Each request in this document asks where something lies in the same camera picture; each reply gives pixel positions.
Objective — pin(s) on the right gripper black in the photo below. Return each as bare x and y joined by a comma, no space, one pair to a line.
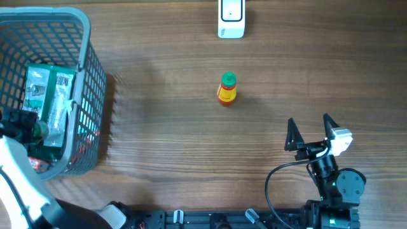
308,149

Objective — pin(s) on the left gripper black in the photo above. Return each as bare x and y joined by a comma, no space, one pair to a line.
28,119

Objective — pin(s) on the green lid white jar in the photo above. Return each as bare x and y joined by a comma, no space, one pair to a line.
40,129

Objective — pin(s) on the green 3M gloves package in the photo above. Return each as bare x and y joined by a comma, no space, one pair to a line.
48,92

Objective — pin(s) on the small red candy box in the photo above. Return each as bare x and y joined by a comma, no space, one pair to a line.
39,165

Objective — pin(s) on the red sriracha bottle green cap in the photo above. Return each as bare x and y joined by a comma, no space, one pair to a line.
227,90

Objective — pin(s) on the teal white tissue packet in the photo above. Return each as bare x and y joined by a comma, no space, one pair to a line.
69,106

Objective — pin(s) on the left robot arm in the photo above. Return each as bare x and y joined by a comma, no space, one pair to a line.
27,200

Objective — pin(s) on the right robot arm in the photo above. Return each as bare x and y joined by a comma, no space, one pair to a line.
340,190

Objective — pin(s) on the white barcode scanner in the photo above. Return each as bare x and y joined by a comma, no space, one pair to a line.
231,19

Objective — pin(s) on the grey plastic shopping basket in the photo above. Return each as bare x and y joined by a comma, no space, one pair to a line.
60,37

